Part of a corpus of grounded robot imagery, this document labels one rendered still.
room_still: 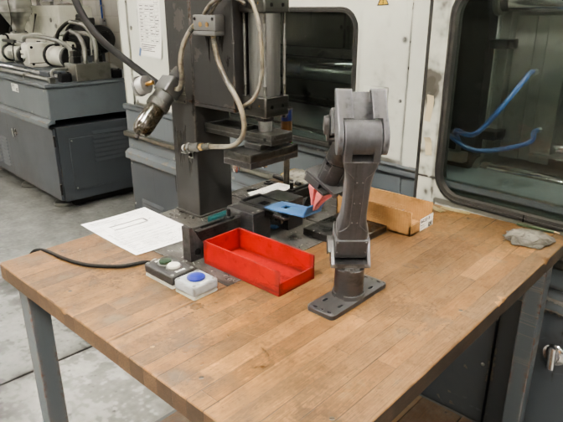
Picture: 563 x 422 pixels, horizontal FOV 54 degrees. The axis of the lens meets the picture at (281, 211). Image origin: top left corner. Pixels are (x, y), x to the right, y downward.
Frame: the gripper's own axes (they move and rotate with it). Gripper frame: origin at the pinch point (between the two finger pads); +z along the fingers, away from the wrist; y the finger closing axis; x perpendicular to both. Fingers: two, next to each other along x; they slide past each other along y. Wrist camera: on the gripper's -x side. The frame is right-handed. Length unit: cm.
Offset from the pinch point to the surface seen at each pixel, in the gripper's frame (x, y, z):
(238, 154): 9.4, 21.2, -3.2
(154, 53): -70, 163, 51
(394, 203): -35.4, -4.5, 6.3
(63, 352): 13, 79, 151
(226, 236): 17.6, 9.5, 12.1
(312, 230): -5.7, 0.5, 11.0
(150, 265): 38.0, 11.6, 15.4
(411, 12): -63, 33, -35
